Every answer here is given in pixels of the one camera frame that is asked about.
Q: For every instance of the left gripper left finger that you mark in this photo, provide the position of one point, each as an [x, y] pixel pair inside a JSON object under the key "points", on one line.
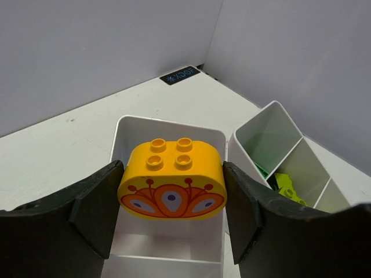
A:
{"points": [[68, 233]]}

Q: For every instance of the tilted white divided container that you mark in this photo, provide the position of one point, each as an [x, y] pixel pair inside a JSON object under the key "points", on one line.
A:
{"points": [[164, 248]]}

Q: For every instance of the upright white divided container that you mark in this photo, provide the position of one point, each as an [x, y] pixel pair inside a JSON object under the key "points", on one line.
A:
{"points": [[272, 139]]}

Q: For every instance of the green small lego brick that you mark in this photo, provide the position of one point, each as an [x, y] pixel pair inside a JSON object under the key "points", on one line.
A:
{"points": [[295, 198]]}

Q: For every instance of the lime curved lego brick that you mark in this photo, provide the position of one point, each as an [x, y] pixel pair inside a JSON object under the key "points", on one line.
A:
{"points": [[285, 186]]}

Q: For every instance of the dark green lego brick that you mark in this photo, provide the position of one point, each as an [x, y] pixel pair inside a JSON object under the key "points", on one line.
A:
{"points": [[263, 172]]}

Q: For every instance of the right blue table label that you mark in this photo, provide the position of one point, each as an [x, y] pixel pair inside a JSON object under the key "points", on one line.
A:
{"points": [[179, 75]]}

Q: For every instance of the orange printed round lego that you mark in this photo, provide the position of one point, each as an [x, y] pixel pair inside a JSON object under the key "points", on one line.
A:
{"points": [[170, 180]]}

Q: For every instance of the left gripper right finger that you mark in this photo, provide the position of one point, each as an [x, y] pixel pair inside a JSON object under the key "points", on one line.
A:
{"points": [[272, 236]]}

